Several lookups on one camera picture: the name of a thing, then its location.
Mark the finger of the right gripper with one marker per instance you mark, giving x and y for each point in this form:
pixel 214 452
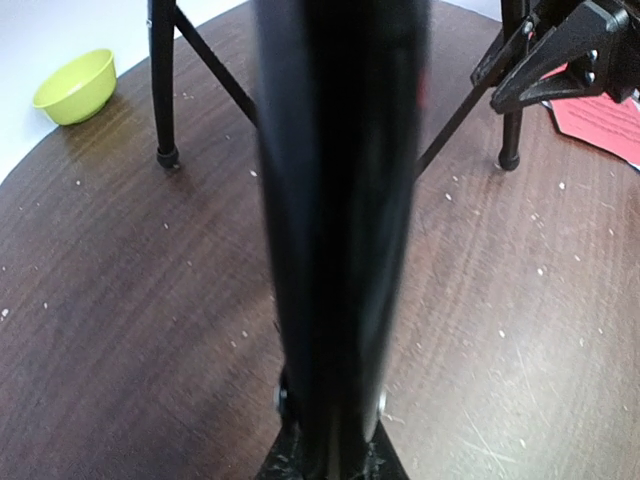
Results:
pixel 543 59

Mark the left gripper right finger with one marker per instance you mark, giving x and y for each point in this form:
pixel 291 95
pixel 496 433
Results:
pixel 383 460

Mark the green plastic bowl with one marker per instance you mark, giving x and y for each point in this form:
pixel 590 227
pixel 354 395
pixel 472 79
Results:
pixel 78 90

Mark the red sheet music paper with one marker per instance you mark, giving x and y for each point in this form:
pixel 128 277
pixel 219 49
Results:
pixel 602 123

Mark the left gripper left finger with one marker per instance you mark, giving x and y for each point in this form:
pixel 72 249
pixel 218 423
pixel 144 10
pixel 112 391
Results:
pixel 283 460

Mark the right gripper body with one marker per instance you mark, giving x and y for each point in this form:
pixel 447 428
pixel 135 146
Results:
pixel 614 53

